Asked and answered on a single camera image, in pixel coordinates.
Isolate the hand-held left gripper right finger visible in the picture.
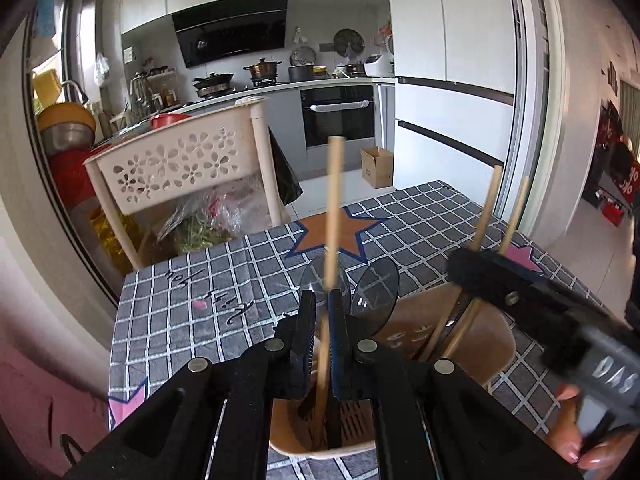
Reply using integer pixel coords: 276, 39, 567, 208
327, 287, 583, 480

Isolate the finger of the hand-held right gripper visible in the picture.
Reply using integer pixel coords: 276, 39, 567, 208
446, 249, 581, 333

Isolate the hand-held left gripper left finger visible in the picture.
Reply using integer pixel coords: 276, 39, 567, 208
62, 287, 318, 480

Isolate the beige plastic utensil holder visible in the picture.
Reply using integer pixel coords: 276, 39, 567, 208
267, 285, 517, 461

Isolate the person's right hand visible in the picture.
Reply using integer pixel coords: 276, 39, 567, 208
545, 384, 640, 472

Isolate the grey checked star tablecloth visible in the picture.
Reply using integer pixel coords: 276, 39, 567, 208
107, 180, 608, 480

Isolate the bag of green vegetables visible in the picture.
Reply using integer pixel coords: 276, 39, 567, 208
155, 180, 266, 256

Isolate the cardboard box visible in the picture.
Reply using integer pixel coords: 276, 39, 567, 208
360, 146, 395, 189

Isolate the black plastic bag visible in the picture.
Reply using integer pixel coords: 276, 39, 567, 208
267, 125, 304, 206

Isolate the black built-in oven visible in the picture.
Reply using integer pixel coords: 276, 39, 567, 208
300, 84, 376, 150

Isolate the beige flower-cut trolley rack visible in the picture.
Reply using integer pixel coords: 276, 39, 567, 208
82, 96, 293, 271

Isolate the yellow oil bottle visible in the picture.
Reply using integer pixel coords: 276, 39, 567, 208
90, 205, 131, 271

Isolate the white refrigerator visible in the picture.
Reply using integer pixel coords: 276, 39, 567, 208
387, 0, 518, 221

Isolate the white rice cooker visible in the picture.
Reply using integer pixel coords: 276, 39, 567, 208
363, 53, 396, 78

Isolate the red bowl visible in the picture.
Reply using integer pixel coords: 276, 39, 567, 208
150, 113, 193, 129

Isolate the copper pot with lid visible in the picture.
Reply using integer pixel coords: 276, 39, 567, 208
243, 57, 282, 81

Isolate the pink plastic stool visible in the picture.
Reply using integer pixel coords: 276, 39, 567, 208
0, 330, 111, 480

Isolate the black wok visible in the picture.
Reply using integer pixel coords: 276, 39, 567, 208
192, 72, 235, 92

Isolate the round steamer rack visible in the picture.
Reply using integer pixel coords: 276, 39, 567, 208
332, 28, 363, 58

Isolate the red bucket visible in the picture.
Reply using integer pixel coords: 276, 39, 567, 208
47, 147, 96, 206

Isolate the steel kettle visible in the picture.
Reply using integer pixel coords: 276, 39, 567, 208
129, 71, 153, 111

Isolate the steel basin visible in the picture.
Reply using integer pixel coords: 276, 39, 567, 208
40, 122, 96, 156

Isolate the black range hood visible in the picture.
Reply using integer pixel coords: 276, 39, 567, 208
171, 0, 290, 68

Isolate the orange basin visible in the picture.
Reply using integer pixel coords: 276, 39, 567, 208
36, 101, 97, 133

